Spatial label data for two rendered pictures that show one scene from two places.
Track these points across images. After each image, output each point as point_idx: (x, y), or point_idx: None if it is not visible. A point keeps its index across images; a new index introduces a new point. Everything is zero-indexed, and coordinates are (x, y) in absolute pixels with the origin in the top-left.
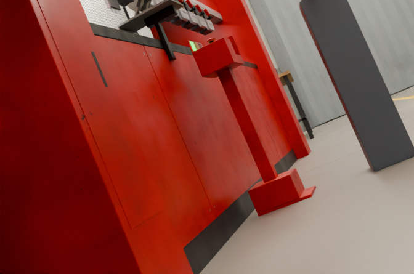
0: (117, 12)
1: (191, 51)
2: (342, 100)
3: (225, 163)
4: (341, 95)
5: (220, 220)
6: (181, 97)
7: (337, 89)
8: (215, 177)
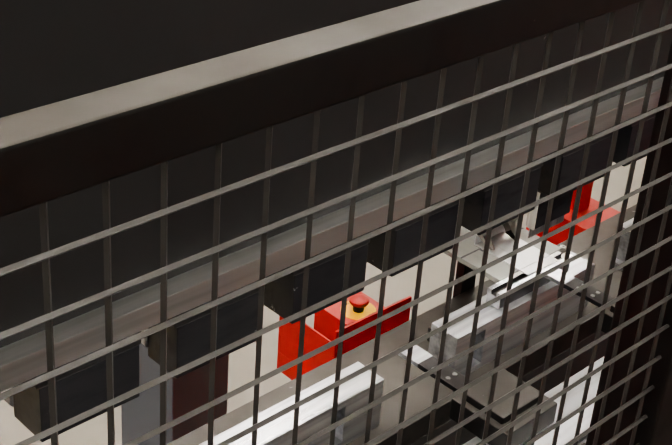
0: (537, 228)
1: (408, 319)
2: (219, 391)
3: None
4: (227, 379)
5: None
6: None
7: (220, 374)
8: None
